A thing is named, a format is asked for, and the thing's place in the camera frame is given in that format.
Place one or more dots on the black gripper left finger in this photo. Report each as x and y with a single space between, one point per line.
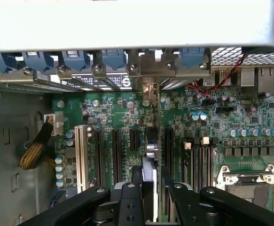
132 202

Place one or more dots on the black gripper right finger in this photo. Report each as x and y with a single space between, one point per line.
181 204

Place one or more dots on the black RAM slot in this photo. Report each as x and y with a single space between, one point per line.
212 160
205 162
196 162

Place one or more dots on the long black expansion slot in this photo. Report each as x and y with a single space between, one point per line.
116 155
100 155
169 150

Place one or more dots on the short black expansion slot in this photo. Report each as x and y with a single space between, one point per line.
134 140

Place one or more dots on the metal CPU socket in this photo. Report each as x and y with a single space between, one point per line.
247 186

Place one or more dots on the white expansion slot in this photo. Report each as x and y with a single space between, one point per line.
80 155

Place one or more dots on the purple board connector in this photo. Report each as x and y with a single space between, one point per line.
58 200

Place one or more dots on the green motherboard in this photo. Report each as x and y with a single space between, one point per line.
125 110

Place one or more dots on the white power connector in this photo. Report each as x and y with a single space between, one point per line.
55 123

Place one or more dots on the black printed label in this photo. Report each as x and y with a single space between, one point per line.
118 81

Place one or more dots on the metal slot cover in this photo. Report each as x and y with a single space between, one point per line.
104 76
80 80
190 75
57 82

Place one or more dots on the metal rear port block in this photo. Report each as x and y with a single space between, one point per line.
217 76
246 77
266 76

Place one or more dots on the blue slot latch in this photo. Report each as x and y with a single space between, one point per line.
36 61
193 57
75 60
0 62
113 58

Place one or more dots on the grey metal PC case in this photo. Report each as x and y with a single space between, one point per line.
12 113

